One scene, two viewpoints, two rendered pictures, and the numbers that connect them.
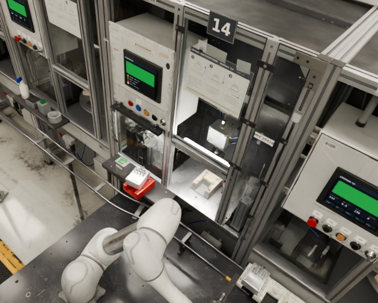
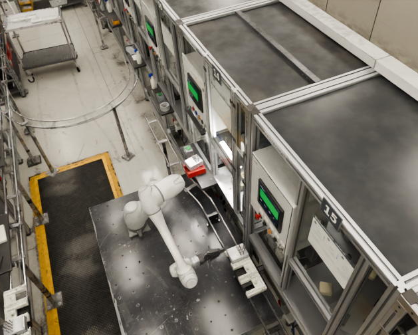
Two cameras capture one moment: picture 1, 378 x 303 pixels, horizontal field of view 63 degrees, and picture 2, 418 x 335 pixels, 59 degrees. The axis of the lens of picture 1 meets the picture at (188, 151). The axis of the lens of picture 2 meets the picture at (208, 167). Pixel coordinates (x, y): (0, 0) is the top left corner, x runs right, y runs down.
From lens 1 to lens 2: 143 cm
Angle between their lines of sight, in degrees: 27
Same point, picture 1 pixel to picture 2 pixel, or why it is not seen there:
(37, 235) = not seen: hidden behind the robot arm
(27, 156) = (157, 131)
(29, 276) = (114, 205)
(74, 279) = (128, 210)
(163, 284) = (157, 221)
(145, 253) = (146, 197)
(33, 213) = (145, 175)
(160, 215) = (165, 181)
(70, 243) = not seen: hidden behind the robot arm
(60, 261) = not seen: hidden behind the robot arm
